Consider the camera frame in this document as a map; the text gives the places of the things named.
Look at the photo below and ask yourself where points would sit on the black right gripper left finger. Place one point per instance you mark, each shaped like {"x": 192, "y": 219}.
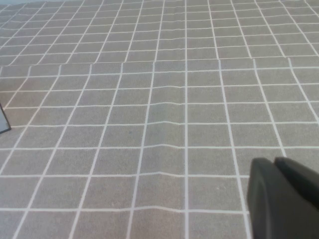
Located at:
{"x": 269, "y": 206}

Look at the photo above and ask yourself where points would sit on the grey white-grid tablecloth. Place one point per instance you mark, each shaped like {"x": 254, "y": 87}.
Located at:
{"x": 139, "y": 99}

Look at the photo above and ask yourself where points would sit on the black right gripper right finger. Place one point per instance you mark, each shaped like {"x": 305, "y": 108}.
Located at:
{"x": 301, "y": 179}

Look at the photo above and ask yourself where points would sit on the black box with blue print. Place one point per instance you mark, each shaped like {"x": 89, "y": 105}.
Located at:
{"x": 3, "y": 122}

